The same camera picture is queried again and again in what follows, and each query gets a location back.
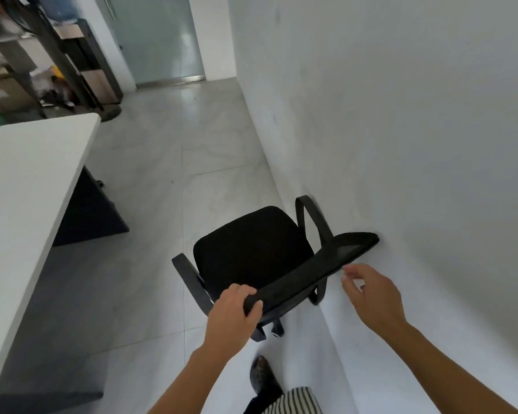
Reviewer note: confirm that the dark round stand base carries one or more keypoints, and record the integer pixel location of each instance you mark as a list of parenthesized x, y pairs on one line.
[(110, 112)]

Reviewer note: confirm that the blue water bottle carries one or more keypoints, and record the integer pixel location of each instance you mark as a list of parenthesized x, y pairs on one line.
[(60, 6)]

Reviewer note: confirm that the person's left forearm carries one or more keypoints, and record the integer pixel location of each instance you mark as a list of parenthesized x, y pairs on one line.
[(190, 383)]

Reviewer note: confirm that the person's right thumb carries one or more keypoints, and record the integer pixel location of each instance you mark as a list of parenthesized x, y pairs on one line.
[(348, 288)]

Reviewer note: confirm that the frosted glass door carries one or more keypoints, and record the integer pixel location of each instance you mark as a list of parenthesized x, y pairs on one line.
[(159, 36)]

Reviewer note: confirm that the black office chair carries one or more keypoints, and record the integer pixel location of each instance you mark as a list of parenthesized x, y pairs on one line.
[(250, 250)]

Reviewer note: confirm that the person's right hand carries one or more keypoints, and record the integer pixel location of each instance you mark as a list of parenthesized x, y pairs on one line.
[(377, 301)]

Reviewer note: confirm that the person's left thumb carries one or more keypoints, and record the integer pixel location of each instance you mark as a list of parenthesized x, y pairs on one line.
[(255, 313)]

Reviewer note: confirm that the brown cardboard box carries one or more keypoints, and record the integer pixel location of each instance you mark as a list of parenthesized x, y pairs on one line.
[(4, 94)]

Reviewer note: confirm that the black perforated clog shoe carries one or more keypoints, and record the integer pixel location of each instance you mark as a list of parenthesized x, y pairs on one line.
[(263, 377)]

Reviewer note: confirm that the black metal storage shelf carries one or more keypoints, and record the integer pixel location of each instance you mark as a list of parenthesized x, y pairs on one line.
[(39, 51)]

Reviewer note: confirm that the dark trouser leg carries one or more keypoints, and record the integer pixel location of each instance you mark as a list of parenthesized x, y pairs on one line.
[(259, 405)]

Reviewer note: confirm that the person's right forearm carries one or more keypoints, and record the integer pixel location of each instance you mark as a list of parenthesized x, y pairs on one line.
[(449, 375)]

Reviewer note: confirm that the white desk with dark panels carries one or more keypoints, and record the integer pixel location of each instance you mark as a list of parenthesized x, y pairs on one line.
[(21, 198)]

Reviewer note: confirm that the wooden cabinet with black frame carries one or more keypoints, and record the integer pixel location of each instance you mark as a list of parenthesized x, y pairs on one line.
[(93, 66)]

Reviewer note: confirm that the black and white striped garment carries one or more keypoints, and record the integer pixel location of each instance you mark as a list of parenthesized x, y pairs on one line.
[(295, 403)]

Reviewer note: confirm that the person's left hand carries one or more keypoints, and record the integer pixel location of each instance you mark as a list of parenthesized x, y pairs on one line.
[(228, 323)]

